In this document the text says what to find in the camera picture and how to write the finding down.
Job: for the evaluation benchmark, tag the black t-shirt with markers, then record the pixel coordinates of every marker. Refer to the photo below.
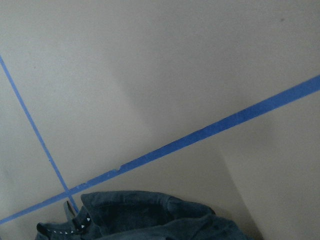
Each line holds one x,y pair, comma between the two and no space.
139,215

